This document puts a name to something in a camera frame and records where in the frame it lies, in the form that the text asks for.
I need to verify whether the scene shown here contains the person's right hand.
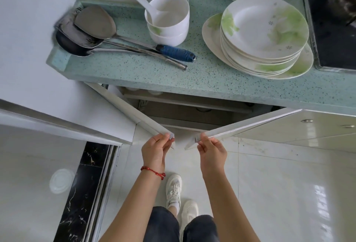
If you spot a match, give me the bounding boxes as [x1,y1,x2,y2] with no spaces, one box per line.
[195,133,228,179]

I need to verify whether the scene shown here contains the person's left hand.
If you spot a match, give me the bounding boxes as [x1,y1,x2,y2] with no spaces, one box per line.
[141,133,176,174]

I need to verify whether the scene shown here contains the white cabinet door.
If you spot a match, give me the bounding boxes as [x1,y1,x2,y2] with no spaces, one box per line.
[85,81,176,143]
[184,108,303,151]

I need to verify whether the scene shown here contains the person's right forearm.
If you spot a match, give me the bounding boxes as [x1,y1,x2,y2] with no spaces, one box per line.
[201,167,261,242]

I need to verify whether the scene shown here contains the person's left forearm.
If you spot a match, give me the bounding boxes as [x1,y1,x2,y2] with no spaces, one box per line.
[99,168,167,242]

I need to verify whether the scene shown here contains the wooden cabinet shelf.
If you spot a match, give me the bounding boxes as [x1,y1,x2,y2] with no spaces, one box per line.
[122,87,280,132]

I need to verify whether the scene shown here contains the white sneaker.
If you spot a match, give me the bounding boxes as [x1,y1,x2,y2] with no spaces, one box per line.
[178,199,199,230]
[166,173,183,209]

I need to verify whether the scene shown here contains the dark grey trousers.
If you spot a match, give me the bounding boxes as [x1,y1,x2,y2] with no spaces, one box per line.
[144,206,218,242]

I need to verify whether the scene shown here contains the black marble threshold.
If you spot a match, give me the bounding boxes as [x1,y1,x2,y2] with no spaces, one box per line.
[53,141,112,242]

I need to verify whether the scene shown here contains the white bowl with green print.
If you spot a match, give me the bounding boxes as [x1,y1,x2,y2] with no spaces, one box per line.
[148,24,190,47]

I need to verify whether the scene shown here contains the white round floor drain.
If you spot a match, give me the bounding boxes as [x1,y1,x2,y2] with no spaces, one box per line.
[49,168,75,194]

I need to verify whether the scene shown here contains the large oval green print platter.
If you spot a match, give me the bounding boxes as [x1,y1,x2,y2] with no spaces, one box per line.
[201,13,314,80]

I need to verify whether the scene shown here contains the white cabinet front with knobs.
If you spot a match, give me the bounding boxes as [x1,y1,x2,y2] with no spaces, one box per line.
[239,109,356,154]

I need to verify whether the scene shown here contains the plain white bowl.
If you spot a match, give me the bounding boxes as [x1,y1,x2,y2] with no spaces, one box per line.
[144,0,191,38]

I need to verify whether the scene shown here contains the steel ladle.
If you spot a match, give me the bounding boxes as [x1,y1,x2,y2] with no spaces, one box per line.
[55,30,159,57]

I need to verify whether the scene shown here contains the large white door panel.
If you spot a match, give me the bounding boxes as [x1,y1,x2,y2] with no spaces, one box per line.
[0,0,137,147]

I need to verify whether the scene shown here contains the black glass cooktop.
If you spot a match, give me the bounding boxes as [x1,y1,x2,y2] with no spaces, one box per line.
[301,0,356,72]

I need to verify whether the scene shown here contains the red string bracelet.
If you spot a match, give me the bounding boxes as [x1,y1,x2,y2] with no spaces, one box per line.
[140,166,167,180]

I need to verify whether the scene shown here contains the steel door frame rail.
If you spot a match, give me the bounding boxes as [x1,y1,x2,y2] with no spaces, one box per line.
[83,145,122,242]

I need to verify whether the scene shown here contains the steel spatula with blue handle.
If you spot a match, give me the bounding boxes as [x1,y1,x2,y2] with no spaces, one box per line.
[73,6,197,63]

